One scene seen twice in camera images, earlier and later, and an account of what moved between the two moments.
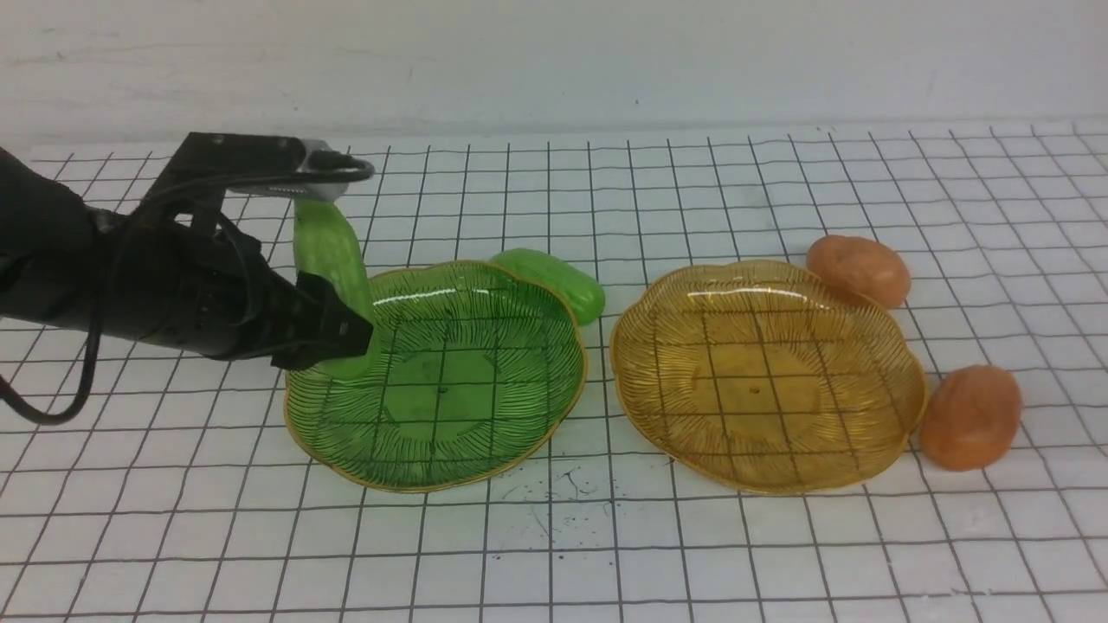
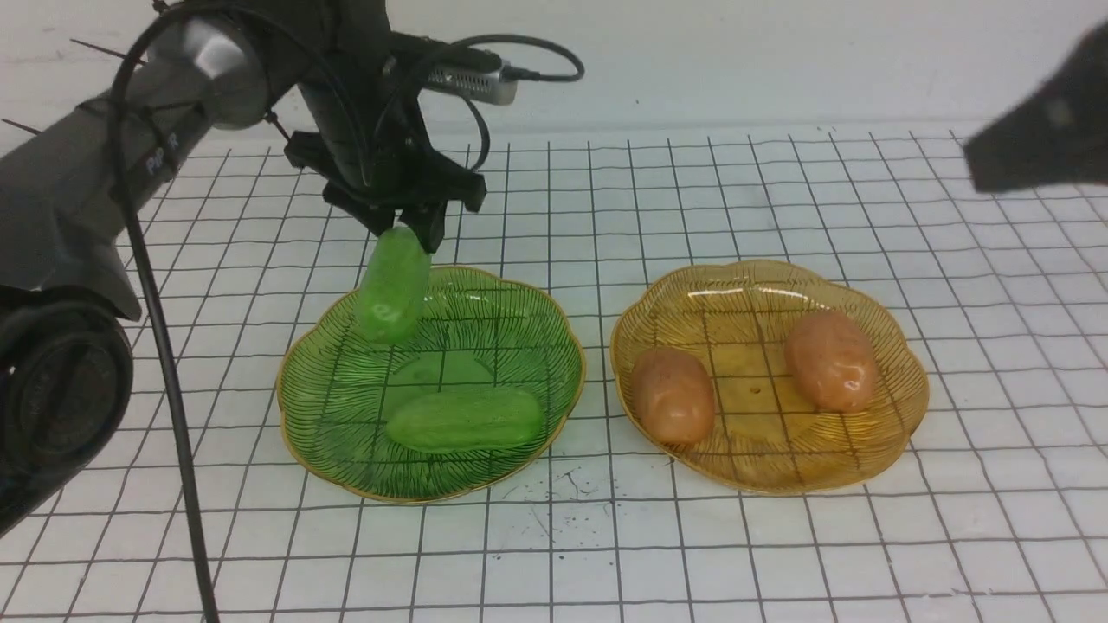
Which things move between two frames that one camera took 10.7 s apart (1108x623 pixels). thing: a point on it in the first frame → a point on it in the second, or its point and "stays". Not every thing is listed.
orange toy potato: (860, 266) → (830, 362)
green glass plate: (477, 375) stays
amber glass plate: (759, 376) stays
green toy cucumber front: (326, 243) → (466, 420)
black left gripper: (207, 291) → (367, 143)
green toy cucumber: (582, 294) → (394, 286)
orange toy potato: (969, 417) → (673, 395)
